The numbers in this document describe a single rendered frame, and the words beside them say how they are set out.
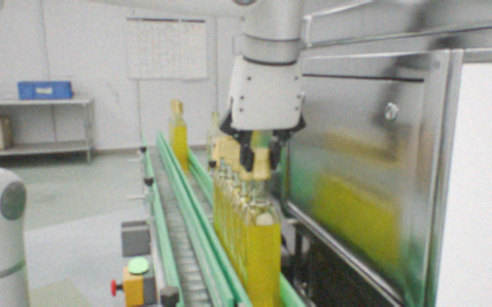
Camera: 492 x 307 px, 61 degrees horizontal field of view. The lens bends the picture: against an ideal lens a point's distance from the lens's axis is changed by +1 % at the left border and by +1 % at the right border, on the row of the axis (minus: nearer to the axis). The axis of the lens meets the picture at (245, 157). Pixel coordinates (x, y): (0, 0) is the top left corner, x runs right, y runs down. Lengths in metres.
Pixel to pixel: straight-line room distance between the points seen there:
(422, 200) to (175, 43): 6.14
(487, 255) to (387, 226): 0.16
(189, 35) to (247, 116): 5.99
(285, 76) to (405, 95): 0.16
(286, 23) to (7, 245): 0.51
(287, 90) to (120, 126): 6.02
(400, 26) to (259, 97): 0.19
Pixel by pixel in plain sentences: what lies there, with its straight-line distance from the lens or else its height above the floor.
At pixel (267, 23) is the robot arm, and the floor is 1.35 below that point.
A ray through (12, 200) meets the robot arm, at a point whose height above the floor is 1.11.
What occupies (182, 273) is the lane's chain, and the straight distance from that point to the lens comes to 0.91.
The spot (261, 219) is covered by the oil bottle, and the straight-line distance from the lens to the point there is 0.64.
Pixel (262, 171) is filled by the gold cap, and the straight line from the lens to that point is 0.63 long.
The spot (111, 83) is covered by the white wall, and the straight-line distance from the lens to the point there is 6.50.
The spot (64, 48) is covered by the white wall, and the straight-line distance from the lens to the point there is 6.55.
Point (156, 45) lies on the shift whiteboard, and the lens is 6.49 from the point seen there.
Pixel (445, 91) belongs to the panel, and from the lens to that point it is 0.47.
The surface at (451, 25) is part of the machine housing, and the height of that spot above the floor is 1.34.
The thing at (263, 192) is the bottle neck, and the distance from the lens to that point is 0.64.
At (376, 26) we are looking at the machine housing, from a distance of 0.59.
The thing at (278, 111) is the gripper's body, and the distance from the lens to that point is 0.59.
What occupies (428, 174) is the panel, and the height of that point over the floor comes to 1.19.
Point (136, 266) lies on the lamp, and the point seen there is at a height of 0.85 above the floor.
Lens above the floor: 1.30
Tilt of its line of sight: 12 degrees down
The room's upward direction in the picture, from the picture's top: straight up
